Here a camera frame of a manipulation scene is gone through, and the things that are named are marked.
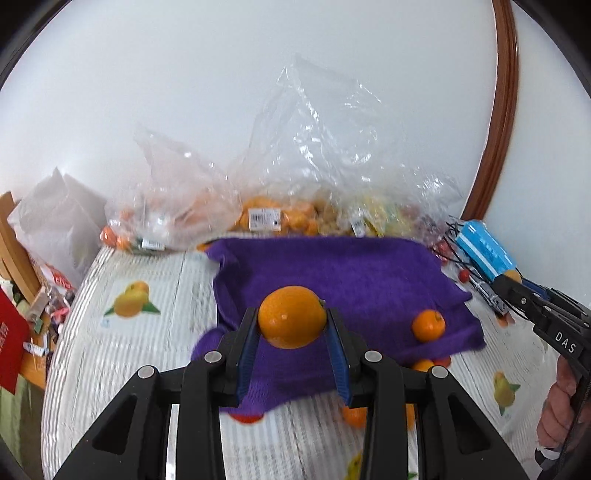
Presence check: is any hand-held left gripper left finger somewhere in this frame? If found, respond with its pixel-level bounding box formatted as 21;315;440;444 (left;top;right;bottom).
53;307;260;480

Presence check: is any clear bag of tangerines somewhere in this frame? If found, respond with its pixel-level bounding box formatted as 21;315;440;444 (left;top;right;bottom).
102;124;242;253

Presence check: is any red packet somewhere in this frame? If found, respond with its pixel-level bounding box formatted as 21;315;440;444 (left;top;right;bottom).
0;288;31;394

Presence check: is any brown wooden frame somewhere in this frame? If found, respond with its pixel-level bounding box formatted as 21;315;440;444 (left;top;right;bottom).
461;0;520;223

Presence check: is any white plastic bag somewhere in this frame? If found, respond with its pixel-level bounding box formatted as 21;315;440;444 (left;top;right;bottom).
8;167;110;283

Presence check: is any clear bag of oranges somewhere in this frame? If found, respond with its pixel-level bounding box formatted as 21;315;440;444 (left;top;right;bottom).
226;60;409;238

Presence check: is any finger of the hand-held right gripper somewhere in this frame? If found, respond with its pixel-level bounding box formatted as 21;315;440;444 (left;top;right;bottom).
491;275;555;325
546;287;591;325

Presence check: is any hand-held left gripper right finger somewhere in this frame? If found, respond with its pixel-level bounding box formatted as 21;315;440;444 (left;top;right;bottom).
325;308;530;480

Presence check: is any small orange with stem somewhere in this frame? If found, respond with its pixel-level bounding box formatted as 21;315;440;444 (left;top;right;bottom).
411;309;447;343

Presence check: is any purple towel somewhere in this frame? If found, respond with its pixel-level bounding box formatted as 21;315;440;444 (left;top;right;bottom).
191;236;486;414

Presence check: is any round orange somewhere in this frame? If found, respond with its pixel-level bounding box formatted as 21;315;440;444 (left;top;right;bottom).
257;285;326;350

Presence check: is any pile of small packets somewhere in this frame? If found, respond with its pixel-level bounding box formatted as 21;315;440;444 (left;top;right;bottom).
18;261;77;356

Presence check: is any black cable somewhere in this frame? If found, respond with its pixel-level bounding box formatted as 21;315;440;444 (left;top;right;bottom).
444;220;509;319

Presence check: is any clear bag of yellow fruit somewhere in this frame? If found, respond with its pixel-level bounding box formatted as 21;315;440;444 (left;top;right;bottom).
318;159;465;241

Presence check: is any person's right hand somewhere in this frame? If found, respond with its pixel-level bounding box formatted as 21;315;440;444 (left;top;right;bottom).
537;355;578;450

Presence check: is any blue and white box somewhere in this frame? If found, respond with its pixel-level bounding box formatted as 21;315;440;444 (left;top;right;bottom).
455;220;519;280

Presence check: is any fruit print tablecloth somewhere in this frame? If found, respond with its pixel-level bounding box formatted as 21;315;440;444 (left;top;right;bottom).
41;244;571;480

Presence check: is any green cloth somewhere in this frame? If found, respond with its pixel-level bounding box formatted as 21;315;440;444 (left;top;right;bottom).
0;381;47;467

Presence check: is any silver cable connector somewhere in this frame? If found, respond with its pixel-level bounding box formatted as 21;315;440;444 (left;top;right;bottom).
477;279;511;320

